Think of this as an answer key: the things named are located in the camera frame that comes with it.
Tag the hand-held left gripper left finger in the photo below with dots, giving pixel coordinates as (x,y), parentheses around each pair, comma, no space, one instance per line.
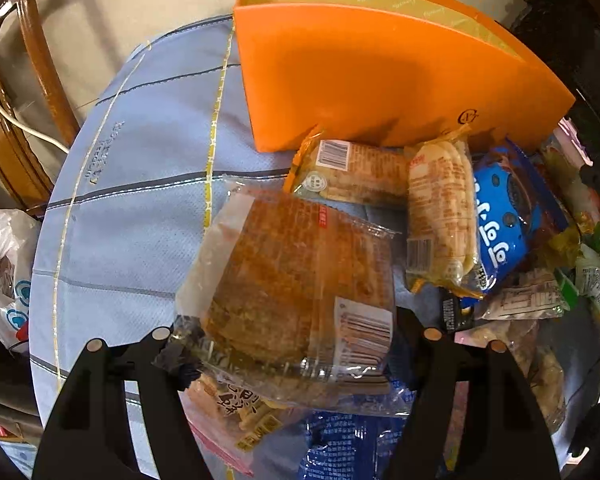
(147,360)

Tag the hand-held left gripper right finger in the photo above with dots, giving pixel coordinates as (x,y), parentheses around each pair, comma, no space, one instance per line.
(430,360)

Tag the pink-edged snack packet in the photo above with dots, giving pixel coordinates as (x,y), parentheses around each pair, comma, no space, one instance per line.
(235,415)

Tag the blue packet with white print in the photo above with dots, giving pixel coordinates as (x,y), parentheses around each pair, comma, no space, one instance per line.
(340,450)

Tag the clear packet of brown cake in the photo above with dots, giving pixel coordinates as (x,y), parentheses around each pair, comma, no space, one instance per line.
(290,280)

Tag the orange cardboard box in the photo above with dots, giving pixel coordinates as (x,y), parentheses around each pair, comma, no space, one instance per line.
(370,70)

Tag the clear bag of pale snacks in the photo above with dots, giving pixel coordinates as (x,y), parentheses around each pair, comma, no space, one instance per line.
(545,375)

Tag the clear bag of yellow snacks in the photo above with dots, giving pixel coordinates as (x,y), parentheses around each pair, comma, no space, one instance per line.
(565,180)

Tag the small black packet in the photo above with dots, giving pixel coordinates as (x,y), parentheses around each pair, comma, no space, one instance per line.
(452,310)

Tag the white snack packet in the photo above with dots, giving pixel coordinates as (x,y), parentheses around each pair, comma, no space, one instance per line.
(525,300)

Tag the clear rice cracker packet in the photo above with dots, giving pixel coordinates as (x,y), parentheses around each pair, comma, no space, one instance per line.
(440,210)

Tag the light blue tablecloth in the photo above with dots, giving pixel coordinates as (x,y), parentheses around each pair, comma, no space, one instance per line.
(130,210)

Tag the blue cookie packet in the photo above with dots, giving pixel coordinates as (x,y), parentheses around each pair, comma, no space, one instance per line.
(500,220)

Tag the green snack packet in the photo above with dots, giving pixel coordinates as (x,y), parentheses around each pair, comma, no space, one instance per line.
(592,277)

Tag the white plastic bag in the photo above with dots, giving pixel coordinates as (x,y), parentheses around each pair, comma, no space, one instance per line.
(5,230)

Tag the yellow biscuit packet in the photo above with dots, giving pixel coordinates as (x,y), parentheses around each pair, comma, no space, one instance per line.
(360,170)

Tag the wooden chair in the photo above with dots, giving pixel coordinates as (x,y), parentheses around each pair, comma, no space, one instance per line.
(45,60)

